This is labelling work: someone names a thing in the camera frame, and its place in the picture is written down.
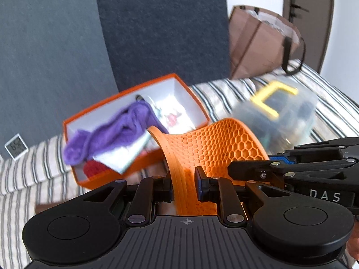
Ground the white knitted item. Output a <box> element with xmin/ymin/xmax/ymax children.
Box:
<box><xmin>98</xmin><ymin>133</ymin><xmax>158</xmax><ymax>174</ymax></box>

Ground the white digital thermometer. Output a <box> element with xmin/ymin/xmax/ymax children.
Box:
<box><xmin>4</xmin><ymin>134</ymin><xmax>29</xmax><ymax>161</ymax></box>

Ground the dark door handle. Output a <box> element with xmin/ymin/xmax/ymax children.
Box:
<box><xmin>289</xmin><ymin>0</ymin><xmax>309</xmax><ymax>23</ymax></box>

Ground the striped blanket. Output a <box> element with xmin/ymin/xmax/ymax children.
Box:
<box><xmin>0</xmin><ymin>59</ymin><xmax>359</xmax><ymax>230</ymax></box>

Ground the person's right hand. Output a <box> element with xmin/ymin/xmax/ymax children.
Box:
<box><xmin>344</xmin><ymin>227</ymin><xmax>359</xmax><ymax>269</ymax></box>

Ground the orange honeycomb silicone mat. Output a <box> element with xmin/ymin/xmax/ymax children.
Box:
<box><xmin>147</xmin><ymin>118</ymin><xmax>271</xmax><ymax>216</ymax></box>

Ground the brown paper bag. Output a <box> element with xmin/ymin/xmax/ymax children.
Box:
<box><xmin>228</xmin><ymin>5</ymin><xmax>306</xmax><ymax>79</ymax></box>

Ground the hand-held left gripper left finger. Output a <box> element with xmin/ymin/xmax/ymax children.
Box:
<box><xmin>81</xmin><ymin>174</ymin><xmax>174</xmax><ymax>226</ymax></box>

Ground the grey headboard panel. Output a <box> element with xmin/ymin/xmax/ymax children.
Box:
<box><xmin>0</xmin><ymin>0</ymin><xmax>120</xmax><ymax>160</ymax></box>

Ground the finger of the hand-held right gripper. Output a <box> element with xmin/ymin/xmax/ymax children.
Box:
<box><xmin>227</xmin><ymin>159</ymin><xmax>359</xmax><ymax>188</ymax></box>
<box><xmin>269</xmin><ymin>137</ymin><xmax>359</xmax><ymax>164</ymax></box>

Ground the brown door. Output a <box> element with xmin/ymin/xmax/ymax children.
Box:
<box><xmin>282</xmin><ymin>0</ymin><xmax>335</xmax><ymax>72</ymax></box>

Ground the purple knitted item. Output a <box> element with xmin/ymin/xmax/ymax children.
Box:
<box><xmin>63</xmin><ymin>101</ymin><xmax>153</xmax><ymax>166</ymax></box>

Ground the dark red plush bear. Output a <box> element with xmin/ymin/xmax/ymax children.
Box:
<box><xmin>83</xmin><ymin>158</ymin><xmax>113</xmax><ymax>179</ymax></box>

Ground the navy headboard panel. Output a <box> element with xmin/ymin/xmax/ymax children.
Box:
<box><xmin>94</xmin><ymin>0</ymin><xmax>232</xmax><ymax>93</ymax></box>

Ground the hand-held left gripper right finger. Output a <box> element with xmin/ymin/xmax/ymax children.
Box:
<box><xmin>195</xmin><ymin>166</ymin><xmax>289</xmax><ymax>225</ymax></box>

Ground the orange cardboard box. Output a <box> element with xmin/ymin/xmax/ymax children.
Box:
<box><xmin>62</xmin><ymin>73</ymin><xmax>211</xmax><ymax>190</ymax></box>

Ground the clear plastic storage box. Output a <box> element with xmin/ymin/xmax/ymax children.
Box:
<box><xmin>233</xmin><ymin>80</ymin><xmax>319</xmax><ymax>153</ymax></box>

